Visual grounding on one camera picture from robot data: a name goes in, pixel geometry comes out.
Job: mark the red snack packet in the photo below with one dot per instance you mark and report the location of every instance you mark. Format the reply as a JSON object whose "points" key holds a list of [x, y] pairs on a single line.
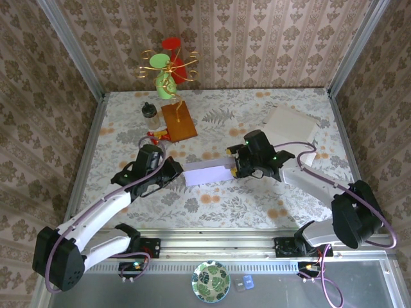
{"points": [[160, 134]]}

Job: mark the small black controller board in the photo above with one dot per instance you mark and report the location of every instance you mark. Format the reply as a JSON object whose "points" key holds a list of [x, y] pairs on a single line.
{"points": [[309, 269], [131, 269]]}

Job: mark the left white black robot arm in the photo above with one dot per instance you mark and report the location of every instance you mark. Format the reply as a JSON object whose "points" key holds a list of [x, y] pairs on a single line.
{"points": [[57, 260]]}

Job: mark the glass bottle black cap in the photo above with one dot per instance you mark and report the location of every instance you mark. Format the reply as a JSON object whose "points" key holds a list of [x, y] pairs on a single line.
{"points": [[149, 110]]}

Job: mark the white cardboard sheet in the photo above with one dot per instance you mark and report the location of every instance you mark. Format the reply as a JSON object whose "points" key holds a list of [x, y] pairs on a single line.
{"points": [[289, 122]]}

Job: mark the aluminium table side rail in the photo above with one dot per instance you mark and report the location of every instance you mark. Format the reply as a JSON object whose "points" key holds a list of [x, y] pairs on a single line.
{"points": [[347, 144], [92, 134]]}

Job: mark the leaf patterned bowl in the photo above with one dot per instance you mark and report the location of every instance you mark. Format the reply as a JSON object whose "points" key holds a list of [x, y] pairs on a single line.
{"points": [[210, 282]]}

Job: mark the grey metal shelf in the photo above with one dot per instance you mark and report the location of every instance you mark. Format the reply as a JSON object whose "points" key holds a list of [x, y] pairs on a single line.
{"points": [[128, 295]]}

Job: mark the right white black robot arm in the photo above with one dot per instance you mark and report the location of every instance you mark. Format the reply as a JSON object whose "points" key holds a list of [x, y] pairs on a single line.
{"points": [[353, 215]]}

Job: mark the aluminium frame post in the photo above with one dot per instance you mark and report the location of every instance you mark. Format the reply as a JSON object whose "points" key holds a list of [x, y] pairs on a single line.
{"points": [[356, 41], [70, 41]]}

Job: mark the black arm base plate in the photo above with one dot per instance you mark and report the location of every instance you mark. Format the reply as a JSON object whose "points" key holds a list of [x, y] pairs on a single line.
{"points": [[154, 247], [282, 248]]}

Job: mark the purple paper box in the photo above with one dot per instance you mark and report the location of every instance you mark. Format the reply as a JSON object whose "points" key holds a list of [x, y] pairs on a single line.
{"points": [[205, 174]]}

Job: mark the long aluminium mounting rail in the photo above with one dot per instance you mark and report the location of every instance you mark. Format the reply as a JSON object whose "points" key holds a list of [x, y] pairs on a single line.
{"points": [[218, 245]]}

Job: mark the green plastic goblet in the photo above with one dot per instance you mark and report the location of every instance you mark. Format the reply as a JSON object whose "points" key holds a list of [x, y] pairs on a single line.
{"points": [[159, 61]]}

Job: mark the red plastic goblet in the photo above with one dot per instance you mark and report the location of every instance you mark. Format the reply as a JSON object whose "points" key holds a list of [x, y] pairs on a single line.
{"points": [[170, 43]]}

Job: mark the small blue card case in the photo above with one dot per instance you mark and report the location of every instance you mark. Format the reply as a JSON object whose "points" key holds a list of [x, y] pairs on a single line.
{"points": [[248, 281]]}

